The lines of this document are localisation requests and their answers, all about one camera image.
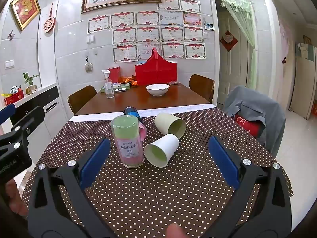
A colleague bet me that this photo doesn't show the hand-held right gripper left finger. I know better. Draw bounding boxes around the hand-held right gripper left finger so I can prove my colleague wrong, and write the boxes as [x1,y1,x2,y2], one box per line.
[28,137,120,238]

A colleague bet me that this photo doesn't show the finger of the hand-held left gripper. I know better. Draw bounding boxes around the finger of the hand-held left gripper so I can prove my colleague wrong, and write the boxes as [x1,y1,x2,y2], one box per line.
[10,106,46,152]
[0,103,16,125]

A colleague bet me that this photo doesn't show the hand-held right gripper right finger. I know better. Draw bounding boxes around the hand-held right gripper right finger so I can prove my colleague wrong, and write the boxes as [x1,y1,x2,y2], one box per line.
[202,136,293,238]

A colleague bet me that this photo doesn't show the white paper cup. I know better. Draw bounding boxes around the white paper cup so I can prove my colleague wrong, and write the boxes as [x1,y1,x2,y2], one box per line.
[144,133,180,167]

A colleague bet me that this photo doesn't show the pale green cup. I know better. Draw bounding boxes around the pale green cup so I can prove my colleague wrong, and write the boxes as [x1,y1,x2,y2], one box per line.
[154,113,187,138]

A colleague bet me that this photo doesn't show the person's left hand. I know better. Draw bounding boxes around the person's left hand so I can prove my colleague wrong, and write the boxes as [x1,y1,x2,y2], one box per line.
[4,178,28,217]

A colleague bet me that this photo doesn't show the person's right hand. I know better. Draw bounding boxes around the person's right hand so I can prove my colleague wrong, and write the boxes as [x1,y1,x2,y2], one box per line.
[165,223,186,238]

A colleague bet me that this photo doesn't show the red box with gold print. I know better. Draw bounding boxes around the red box with gold print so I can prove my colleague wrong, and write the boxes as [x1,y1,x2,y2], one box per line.
[4,89,24,105]

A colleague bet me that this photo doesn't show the white sideboard cabinet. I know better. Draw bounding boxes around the white sideboard cabinet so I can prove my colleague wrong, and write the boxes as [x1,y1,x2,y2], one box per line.
[0,83,69,159]

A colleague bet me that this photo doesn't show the potted green plant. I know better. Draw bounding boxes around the potted green plant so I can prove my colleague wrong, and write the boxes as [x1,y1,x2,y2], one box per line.
[23,73,40,95]

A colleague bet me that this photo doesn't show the clear tube of stacked cups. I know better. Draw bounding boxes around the clear tube of stacked cups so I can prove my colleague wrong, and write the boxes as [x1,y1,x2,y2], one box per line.
[110,115,146,169]

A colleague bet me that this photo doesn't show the red cushion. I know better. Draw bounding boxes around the red cushion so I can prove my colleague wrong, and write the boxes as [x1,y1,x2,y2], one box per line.
[233,115,264,138]

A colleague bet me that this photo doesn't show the brown wooden chair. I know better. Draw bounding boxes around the brown wooden chair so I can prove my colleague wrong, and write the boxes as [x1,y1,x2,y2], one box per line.
[68,85,98,115]
[189,74,215,103]

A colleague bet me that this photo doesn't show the brown polka dot tablecloth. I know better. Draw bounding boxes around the brown polka dot tablecloth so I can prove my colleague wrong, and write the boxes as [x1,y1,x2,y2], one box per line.
[21,103,294,238]

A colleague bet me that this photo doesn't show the black and blue cylinder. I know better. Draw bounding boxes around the black and blue cylinder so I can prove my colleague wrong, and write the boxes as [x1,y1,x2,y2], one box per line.
[123,106,143,123]

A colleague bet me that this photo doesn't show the grey jacket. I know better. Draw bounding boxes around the grey jacket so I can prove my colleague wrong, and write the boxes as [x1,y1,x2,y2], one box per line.
[223,85,285,158]

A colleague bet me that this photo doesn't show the white cloth strip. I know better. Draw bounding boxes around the white cloth strip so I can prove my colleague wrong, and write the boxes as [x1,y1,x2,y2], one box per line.
[69,103,217,122]

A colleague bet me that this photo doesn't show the wooden dining table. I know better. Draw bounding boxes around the wooden dining table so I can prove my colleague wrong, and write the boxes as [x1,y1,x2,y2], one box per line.
[74,82,216,116]

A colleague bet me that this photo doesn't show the clear spray bottle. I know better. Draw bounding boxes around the clear spray bottle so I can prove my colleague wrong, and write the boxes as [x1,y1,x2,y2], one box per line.
[101,70,115,99]

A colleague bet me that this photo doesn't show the green flat tin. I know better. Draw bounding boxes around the green flat tin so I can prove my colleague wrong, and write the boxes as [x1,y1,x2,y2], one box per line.
[100,83,131,93]

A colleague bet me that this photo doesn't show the orange snack packets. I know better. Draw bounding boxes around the orange snack packets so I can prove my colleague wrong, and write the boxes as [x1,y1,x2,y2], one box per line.
[118,75,137,87]

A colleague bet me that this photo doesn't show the white panel door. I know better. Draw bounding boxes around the white panel door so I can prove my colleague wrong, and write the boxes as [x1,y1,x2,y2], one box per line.
[218,10,248,105]

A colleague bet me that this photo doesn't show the small red box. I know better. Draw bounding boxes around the small red box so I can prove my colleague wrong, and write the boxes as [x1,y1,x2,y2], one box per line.
[108,66,121,83]

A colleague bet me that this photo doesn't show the white ceramic bowl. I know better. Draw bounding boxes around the white ceramic bowl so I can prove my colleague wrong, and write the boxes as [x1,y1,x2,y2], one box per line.
[146,84,170,97]

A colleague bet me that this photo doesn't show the framed red and gold picture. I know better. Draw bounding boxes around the framed red and gold picture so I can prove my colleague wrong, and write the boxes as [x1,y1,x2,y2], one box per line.
[10,0,41,31]

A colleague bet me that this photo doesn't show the large red gift box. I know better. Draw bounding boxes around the large red gift box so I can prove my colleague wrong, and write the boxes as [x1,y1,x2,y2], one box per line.
[134,47,178,86]

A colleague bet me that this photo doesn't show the red diamond door ornament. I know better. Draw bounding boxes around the red diamond door ornament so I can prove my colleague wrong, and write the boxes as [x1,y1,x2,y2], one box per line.
[220,30,239,52]

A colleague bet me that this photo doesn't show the green lace door curtain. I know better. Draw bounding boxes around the green lace door curtain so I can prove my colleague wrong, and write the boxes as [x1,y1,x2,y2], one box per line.
[212,0,257,90]

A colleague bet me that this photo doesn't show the round red wall ornament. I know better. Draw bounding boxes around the round red wall ornament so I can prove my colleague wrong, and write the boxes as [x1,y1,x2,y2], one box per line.
[43,2,55,33]

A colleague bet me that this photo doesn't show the wall of framed certificates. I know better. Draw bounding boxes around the wall of framed certificates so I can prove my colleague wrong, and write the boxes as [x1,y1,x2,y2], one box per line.
[87,0,207,63]

